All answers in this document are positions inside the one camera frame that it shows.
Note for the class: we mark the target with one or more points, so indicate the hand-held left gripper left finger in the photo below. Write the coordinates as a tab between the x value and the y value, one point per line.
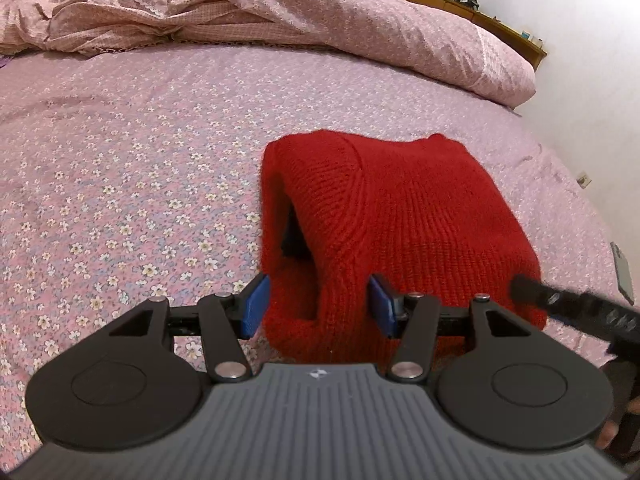
255	306

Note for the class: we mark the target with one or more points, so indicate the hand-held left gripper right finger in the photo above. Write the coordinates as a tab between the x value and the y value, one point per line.
382	306

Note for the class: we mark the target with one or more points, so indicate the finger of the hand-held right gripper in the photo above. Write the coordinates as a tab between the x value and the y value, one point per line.
555	300

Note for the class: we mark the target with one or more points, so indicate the red knit cardigan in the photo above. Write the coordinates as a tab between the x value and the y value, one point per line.
425	220

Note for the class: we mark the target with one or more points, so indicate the person's right hand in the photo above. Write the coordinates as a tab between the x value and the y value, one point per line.
610	435

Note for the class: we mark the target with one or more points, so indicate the grey smartphone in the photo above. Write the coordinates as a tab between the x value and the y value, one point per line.
624	275

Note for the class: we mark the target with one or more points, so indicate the pink quilt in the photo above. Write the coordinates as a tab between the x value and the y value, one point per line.
300	10

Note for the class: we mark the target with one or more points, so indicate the small black item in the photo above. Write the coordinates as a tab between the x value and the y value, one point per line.
467	2

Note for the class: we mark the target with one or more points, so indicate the wall socket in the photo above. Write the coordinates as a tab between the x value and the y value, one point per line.
583	179

